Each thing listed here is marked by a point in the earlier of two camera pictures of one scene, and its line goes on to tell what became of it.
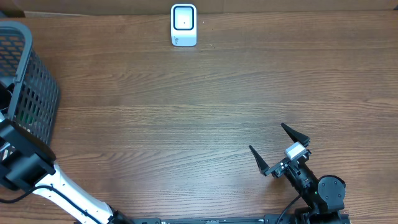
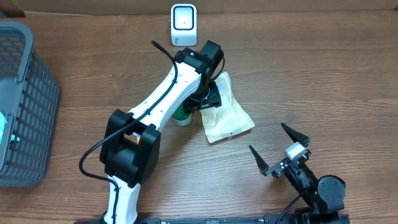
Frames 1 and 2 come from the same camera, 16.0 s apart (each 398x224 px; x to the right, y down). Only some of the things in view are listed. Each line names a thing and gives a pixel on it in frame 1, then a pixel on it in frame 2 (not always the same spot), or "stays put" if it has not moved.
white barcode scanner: (183, 25) stays put
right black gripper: (277, 170) stays put
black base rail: (248, 219) stays put
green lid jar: (27, 118) to (181, 117)
